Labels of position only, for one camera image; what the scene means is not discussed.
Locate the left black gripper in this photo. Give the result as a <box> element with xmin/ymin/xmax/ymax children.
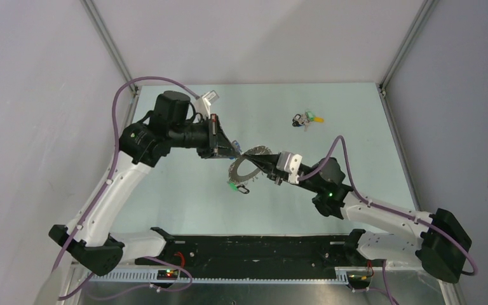
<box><xmin>168</xmin><ymin>113</ymin><xmax>240</xmax><ymax>159</ymax></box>

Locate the large silver keyring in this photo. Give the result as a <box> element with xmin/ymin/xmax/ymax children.
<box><xmin>228</xmin><ymin>146</ymin><xmax>272</xmax><ymax>185</ymax></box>

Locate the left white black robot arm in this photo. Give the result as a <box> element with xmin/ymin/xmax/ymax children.
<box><xmin>49</xmin><ymin>90</ymin><xmax>239</xmax><ymax>276</ymax></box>

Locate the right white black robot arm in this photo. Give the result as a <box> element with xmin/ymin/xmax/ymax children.
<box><xmin>243</xmin><ymin>152</ymin><xmax>472</xmax><ymax>283</ymax></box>

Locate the bunch of coloured keys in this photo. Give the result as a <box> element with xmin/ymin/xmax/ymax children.
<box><xmin>292</xmin><ymin>111</ymin><xmax>325</xmax><ymax>132</ymax></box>

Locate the white tagged key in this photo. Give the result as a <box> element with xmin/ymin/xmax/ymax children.
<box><xmin>236</xmin><ymin>185</ymin><xmax>250</xmax><ymax>194</ymax></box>

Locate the left small circuit board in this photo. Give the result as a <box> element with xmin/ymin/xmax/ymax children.
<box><xmin>156</xmin><ymin>269</ymin><xmax>180</xmax><ymax>281</ymax></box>

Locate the small circuit board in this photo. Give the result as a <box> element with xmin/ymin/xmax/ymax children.
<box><xmin>156</xmin><ymin>269</ymin><xmax>180</xmax><ymax>281</ymax></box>
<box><xmin>348</xmin><ymin>274</ymin><xmax>370</xmax><ymax>282</ymax></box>

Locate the right small circuit board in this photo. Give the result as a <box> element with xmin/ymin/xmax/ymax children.
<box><xmin>348</xmin><ymin>274</ymin><xmax>370</xmax><ymax>282</ymax></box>

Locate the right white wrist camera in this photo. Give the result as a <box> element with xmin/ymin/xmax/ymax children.
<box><xmin>276</xmin><ymin>151</ymin><xmax>302</xmax><ymax>185</ymax></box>

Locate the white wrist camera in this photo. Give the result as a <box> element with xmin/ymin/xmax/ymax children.
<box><xmin>194</xmin><ymin>90</ymin><xmax>219</xmax><ymax>119</ymax></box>
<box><xmin>276</xmin><ymin>151</ymin><xmax>302</xmax><ymax>185</ymax></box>

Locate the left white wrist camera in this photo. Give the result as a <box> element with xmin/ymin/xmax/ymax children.
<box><xmin>194</xmin><ymin>90</ymin><xmax>219</xmax><ymax>119</ymax></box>

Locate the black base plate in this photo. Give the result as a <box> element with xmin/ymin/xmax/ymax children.
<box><xmin>156</xmin><ymin>234</ymin><xmax>367</xmax><ymax>278</ymax></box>

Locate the grey slotted cable duct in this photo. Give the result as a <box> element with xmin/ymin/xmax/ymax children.
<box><xmin>90</xmin><ymin>269</ymin><xmax>348</xmax><ymax>285</ymax></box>

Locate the left aluminium frame post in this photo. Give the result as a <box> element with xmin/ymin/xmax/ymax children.
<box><xmin>79</xmin><ymin>0</ymin><xmax>132</xmax><ymax>82</ymax></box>

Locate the aluminium frame post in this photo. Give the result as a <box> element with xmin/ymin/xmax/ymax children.
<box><xmin>79</xmin><ymin>0</ymin><xmax>132</xmax><ymax>82</ymax></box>
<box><xmin>378</xmin><ymin>0</ymin><xmax>438</xmax><ymax>98</ymax></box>

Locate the right aluminium frame post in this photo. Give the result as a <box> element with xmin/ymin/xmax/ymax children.
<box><xmin>378</xmin><ymin>0</ymin><xmax>438</xmax><ymax>98</ymax></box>

